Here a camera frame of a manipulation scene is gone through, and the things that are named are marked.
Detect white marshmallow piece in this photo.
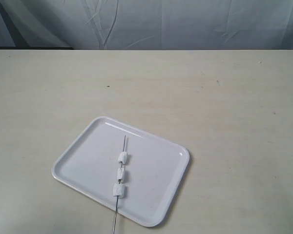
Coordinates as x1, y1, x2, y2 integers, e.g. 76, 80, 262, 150
117, 167, 126, 183
118, 151, 128, 165
113, 183, 126, 198

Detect white marshmallow bottom piece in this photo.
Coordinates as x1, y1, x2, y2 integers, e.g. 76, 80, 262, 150
113, 183, 126, 198

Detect white plastic tray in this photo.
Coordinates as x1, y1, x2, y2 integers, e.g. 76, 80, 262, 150
52, 117, 190, 227

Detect thin metal skewer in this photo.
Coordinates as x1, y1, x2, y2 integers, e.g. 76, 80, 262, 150
112, 136, 126, 234

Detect white marshmallow top piece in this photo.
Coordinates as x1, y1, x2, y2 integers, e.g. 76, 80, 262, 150
118, 151, 128, 165

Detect white backdrop cloth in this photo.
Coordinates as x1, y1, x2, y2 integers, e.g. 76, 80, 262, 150
0, 0, 293, 50

